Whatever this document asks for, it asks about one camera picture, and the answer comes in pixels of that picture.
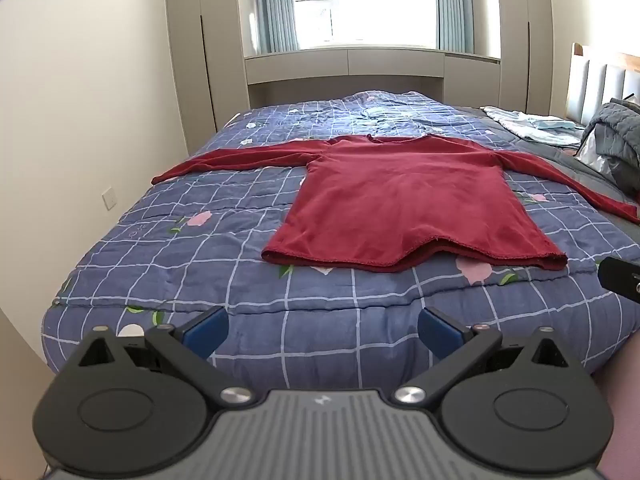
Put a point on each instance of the white wall socket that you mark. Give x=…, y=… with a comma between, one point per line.
x=110, y=198

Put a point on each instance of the red long-sleeve shirt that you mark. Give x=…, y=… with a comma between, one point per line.
x=400, y=200

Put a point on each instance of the grey-blue curtain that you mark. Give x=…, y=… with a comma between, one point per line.
x=454, y=5
x=275, y=5

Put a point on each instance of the padded bed headboard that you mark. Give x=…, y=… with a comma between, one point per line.
x=600, y=85

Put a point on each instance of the silver plastic bag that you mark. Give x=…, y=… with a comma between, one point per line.
x=595, y=155

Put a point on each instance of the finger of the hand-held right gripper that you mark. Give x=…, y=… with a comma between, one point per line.
x=620, y=277

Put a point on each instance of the grey bed sheet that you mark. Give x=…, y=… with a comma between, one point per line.
x=575, y=172

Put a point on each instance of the window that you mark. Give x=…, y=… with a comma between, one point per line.
x=370, y=5

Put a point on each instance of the blue checked floral quilt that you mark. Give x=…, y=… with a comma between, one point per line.
x=200, y=270

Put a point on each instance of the grey quilted blanket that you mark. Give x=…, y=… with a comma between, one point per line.
x=617, y=132

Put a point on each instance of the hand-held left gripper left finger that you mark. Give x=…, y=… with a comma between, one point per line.
x=207, y=331

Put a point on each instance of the beige wardrobe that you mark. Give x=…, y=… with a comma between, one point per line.
x=525, y=35
x=210, y=60

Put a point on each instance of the light floral blanket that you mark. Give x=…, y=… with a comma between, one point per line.
x=530, y=125

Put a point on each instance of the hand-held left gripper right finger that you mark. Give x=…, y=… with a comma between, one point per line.
x=440, y=332

